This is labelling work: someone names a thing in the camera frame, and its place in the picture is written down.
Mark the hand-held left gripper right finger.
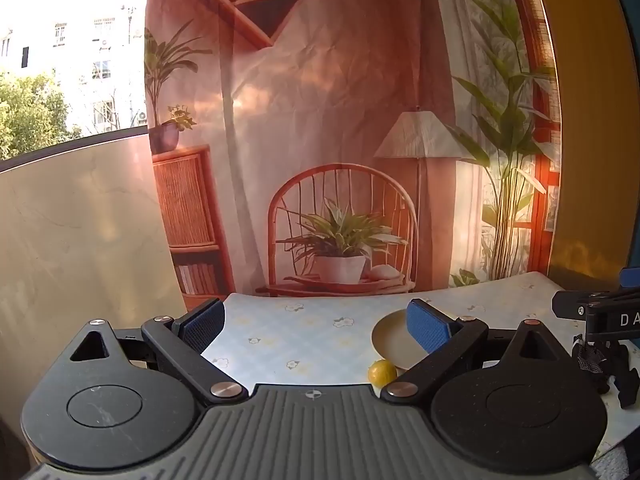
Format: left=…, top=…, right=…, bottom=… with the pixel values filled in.
left=381, top=298, right=573, bottom=403

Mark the fluffy white blanket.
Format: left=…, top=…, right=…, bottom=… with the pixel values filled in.
left=592, top=442, right=633, bottom=480

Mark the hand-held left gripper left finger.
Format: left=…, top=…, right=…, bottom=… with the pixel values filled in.
left=64, top=298, right=248, bottom=406

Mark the yellowish green apple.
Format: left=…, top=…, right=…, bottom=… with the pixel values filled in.
left=367, top=359, right=399, bottom=387

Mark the beige marble panel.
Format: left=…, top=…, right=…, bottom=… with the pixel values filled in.
left=0, top=132, right=188, bottom=461

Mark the black dotted work glove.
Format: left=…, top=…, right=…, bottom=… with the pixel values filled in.
left=571, top=334, right=640, bottom=409

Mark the beige round plate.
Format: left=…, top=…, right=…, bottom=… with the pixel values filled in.
left=371, top=309, right=458, bottom=370

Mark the white apartment building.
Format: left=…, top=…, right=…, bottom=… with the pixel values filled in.
left=0, top=2, right=151, bottom=136

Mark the printed room scene backdrop cloth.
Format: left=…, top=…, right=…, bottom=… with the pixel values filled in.
left=144, top=0, right=563, bottom=311

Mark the brown wooden panel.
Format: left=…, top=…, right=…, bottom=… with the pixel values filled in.
left=530, top=0, right=640, bottom=296

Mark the floral light blue tablecloth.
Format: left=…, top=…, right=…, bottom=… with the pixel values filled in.
left=200, top=271, right=640, bottom=466

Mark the green tree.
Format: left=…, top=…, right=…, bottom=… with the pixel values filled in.
left=0, top=71, right=81, bottom=161

